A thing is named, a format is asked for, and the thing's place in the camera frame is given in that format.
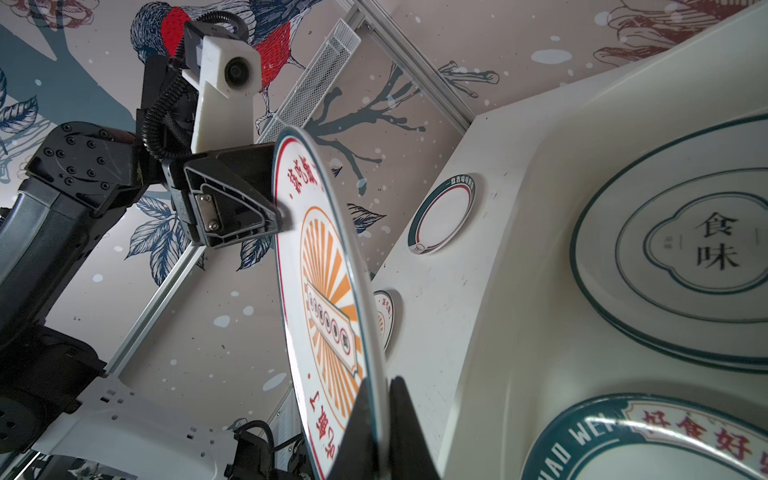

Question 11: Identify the green red ring plate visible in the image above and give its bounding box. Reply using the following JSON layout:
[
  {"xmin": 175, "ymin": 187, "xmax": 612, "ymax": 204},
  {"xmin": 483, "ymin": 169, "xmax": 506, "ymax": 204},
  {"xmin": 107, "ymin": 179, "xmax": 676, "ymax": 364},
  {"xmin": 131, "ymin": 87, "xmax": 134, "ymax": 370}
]
[{"xmin": 407, "ymin": 174, "xmax": 476, "ymax": 255}]

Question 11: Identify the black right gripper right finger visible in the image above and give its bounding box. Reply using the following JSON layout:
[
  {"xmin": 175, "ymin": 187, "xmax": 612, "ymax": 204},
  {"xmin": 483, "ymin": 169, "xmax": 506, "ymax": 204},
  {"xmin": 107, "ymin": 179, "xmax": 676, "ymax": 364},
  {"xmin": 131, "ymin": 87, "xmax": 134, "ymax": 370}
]
[{"xmin": 389, "ymin": 377, "xmax": 440, "ymax": 480}]

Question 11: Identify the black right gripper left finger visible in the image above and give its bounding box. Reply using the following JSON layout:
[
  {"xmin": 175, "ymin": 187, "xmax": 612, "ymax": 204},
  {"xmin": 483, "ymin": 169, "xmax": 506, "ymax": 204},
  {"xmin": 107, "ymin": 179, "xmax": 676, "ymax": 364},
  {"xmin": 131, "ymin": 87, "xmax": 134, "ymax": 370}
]
[{"xmin": 327, "ymin": 379, "xmax": 378, "ymax": 480}]

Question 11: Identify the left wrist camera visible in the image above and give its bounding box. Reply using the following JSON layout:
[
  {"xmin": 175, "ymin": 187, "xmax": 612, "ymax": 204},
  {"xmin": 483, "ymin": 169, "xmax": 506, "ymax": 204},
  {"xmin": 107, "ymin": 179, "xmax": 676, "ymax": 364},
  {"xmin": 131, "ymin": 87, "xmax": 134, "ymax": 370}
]
[{"xmin": 182, "ymin": 21, "xmax": 262, "ymax": 154}]

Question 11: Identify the white plate black emblem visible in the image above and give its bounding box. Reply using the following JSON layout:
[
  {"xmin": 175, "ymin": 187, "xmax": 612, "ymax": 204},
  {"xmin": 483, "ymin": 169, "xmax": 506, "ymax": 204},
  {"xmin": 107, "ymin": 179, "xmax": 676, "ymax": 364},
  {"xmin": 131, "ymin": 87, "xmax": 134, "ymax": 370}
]
[{"xmin": 569, "ymin": 115, "xmax": 767, "ymax": 374}]

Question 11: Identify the orange sunburst plate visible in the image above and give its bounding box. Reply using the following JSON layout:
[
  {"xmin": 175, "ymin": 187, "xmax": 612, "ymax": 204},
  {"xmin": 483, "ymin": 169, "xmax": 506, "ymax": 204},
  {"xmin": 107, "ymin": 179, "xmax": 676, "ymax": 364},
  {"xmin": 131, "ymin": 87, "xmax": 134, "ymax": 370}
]
[
  {"xmin": 272, "ymin": 127, "xmax": 391, "ymax": 479},
  {"xmin": 374, "ymin": 290, "xmax": 396, "ymax": 350}
]

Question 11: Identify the white plastic bin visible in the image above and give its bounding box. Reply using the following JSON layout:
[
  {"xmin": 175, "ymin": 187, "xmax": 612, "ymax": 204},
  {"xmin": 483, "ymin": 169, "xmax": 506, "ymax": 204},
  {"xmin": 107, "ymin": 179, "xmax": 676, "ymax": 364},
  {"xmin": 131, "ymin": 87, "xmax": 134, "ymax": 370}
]
[{"xmin": 434, "ymin": 2, "xmax": 768, "ymax": 480}]

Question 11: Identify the white wire mesh basket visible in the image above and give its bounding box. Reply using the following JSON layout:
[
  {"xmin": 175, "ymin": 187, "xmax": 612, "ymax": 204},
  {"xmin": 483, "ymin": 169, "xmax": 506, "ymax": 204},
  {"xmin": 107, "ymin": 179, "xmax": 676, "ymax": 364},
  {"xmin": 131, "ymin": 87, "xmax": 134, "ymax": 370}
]
[{"xmin": 257, "ymin": 19, "xmax": 361, "ymax": 144}]

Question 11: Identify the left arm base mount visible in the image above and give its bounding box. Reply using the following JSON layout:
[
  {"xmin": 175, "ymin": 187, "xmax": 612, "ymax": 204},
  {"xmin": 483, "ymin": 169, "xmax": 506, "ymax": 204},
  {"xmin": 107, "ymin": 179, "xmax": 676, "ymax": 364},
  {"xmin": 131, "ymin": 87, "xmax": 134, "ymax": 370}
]
[{"xmin": 224, "ymin": 420, "xmax": 315, "ymax": 479}]

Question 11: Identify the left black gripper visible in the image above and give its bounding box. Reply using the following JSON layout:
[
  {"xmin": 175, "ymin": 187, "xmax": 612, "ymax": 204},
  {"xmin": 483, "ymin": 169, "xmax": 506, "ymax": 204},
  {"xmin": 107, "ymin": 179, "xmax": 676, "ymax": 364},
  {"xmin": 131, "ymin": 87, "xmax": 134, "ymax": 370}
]
[{"xmin": 163, "ymin": 142, "xmax": 282, "ymax": 249}]

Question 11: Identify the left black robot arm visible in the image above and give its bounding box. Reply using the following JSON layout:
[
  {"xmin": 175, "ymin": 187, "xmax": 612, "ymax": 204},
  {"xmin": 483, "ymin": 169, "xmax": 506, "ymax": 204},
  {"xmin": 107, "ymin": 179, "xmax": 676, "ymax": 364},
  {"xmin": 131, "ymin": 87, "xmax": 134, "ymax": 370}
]
[{"xmin": 1, "ymin": 121, "xmax": 281, "ymax": 453}]

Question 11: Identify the green rim plate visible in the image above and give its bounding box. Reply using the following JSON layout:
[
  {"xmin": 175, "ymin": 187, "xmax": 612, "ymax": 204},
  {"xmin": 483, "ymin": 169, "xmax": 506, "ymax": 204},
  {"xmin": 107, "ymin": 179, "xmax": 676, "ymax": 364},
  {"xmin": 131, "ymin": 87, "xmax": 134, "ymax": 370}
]
[{"xmin": 521, "ymin": 393, "xmax": 767, "ymax": 479}]

